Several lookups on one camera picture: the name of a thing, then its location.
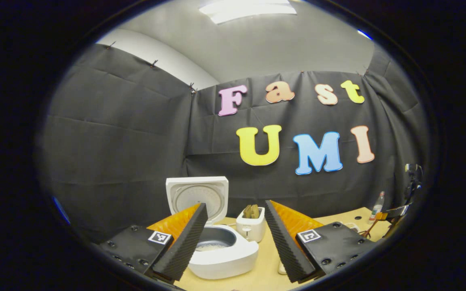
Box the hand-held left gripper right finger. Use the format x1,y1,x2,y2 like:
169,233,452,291
265,200,379,283

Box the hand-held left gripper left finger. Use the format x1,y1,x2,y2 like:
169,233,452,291
97,203,208,283

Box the white rice cooker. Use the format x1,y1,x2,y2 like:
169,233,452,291
165,176,259,280

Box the clear plastic bottle red cap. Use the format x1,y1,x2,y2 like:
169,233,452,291
369,191,385,225

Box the white toaster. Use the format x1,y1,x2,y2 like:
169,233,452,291
236,206,266,243

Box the black backdrop cloth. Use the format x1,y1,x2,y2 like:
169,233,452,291
37,42,432,243

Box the ceiling light panel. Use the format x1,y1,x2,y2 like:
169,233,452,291
199,0,298,25

